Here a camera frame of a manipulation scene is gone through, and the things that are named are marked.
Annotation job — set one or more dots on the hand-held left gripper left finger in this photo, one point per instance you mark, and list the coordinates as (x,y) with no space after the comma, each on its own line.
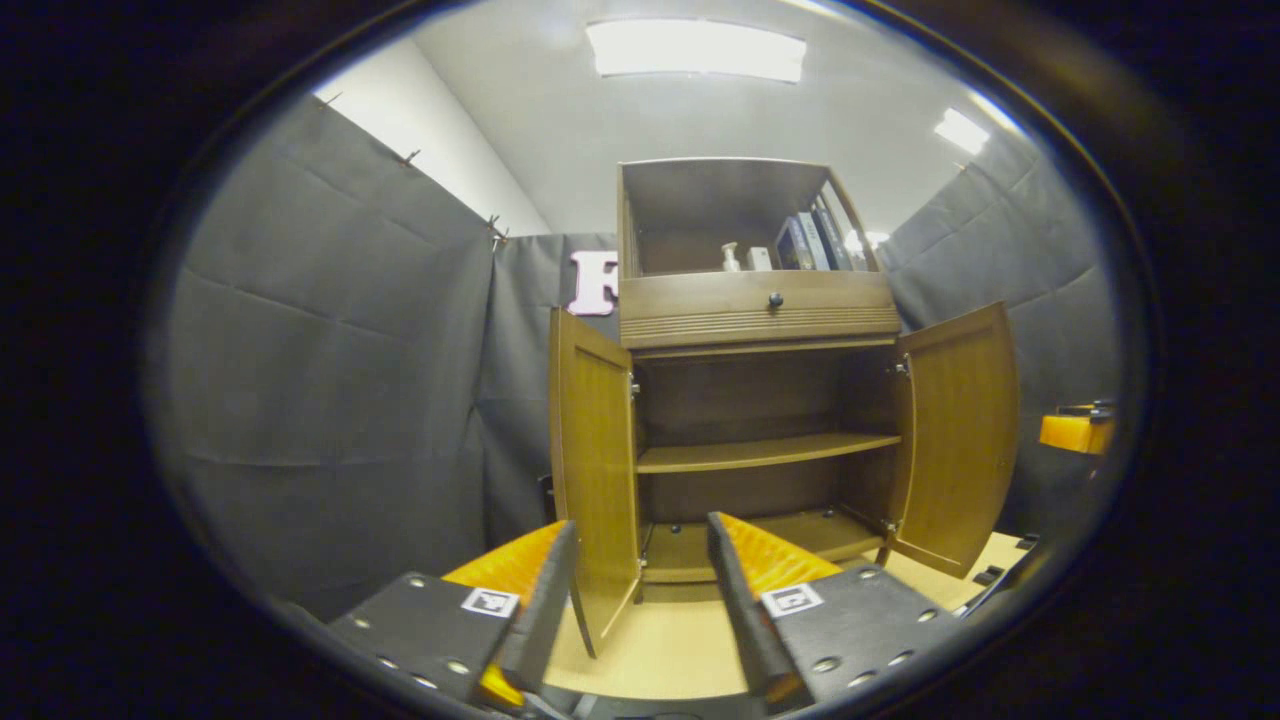
(545,610)

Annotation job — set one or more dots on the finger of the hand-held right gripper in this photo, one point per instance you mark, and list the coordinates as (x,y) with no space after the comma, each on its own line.
(1075,432)

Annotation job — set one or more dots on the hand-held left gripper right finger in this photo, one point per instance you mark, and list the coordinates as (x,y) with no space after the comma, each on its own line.
(740,610)

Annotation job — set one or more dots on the wooden shoe cabinet door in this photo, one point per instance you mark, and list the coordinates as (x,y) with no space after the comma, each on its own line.
(595,450)
(955,430)

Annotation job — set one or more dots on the wooden double-door shoe cabinet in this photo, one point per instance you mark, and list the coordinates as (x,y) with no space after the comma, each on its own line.
(760,455)

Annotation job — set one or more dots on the wooden cabinet drawer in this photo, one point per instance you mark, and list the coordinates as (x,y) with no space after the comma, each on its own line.
(700,300)

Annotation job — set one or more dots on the small ceiling light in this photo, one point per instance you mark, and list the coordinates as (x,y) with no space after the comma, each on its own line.
(960,130)

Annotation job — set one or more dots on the pale blue upright book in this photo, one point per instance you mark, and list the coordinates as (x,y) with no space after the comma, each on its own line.
(815,240)

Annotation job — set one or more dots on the dark upright book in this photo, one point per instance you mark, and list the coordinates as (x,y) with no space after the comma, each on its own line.
(790,248)

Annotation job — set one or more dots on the small white bottle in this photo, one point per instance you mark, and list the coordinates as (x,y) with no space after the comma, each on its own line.
(731,260)

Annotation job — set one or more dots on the small white box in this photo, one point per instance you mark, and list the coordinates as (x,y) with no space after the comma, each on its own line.
(759,259)

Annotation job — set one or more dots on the large ceiling light panel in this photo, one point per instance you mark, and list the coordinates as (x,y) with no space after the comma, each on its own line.
(695,50)

